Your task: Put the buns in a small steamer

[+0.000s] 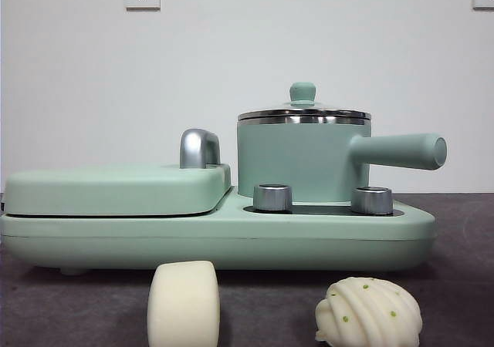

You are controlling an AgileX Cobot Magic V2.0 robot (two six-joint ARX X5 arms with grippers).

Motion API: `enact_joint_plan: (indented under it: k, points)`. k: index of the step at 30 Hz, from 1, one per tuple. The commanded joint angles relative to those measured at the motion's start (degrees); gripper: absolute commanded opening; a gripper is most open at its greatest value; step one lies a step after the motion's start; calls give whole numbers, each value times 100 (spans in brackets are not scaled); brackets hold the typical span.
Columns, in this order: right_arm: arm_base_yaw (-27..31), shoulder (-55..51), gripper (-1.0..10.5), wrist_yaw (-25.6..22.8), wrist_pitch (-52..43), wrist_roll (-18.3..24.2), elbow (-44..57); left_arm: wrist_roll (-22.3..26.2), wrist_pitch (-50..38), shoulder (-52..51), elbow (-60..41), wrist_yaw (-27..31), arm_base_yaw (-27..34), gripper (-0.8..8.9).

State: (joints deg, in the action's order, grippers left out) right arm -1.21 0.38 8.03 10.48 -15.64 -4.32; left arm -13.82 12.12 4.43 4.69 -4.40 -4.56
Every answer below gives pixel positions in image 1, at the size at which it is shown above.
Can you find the glass pot lid green knob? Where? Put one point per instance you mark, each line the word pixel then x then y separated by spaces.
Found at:
pixel 303 92

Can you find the plain white steamed bun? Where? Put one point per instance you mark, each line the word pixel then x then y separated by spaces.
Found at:
pixel 183 304

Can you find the twisted scallion steamed bun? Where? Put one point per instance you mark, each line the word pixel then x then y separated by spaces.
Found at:
pixel 366 312

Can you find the silver control knob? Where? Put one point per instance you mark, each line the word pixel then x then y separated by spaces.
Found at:
pixel 272 198
pixel 371 201

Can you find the mint green breakfast machine base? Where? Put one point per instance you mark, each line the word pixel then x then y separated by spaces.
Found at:
pixel 231 243

